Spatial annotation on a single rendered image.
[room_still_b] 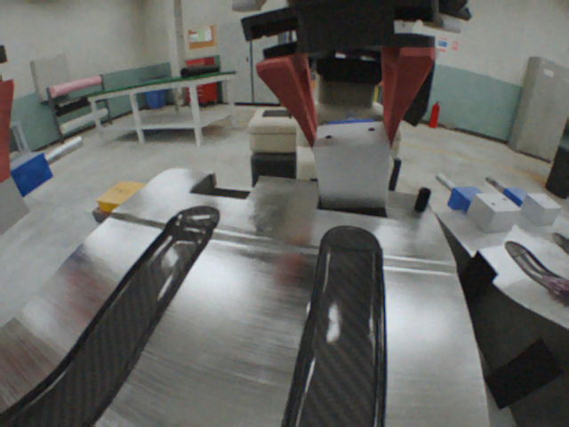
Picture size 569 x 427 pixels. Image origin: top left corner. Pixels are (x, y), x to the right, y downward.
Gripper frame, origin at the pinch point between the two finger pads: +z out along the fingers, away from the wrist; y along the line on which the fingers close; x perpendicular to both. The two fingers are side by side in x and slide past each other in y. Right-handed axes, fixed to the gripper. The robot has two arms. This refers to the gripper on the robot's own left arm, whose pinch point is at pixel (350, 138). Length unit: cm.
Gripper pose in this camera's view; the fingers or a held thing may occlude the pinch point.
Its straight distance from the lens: 18.4
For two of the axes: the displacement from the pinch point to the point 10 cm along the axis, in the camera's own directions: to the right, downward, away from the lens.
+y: 9.6, -0.1, -2.8
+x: 2.0, -6.7, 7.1
